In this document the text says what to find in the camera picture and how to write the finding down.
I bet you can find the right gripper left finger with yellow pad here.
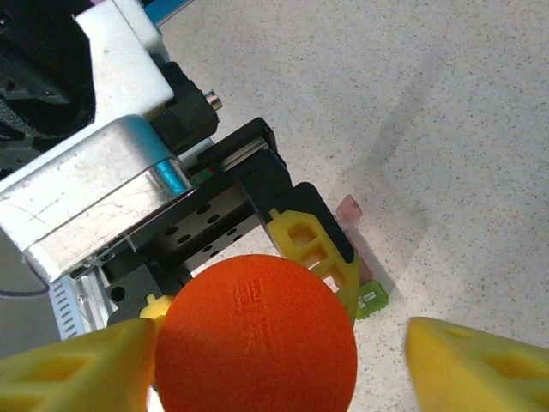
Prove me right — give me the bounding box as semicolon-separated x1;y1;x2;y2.
0;318;158;412

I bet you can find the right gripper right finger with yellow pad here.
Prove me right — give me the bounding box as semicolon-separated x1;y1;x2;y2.
405;316;549;412

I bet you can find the orange bottle cap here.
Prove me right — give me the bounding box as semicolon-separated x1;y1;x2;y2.
154;253;359;412

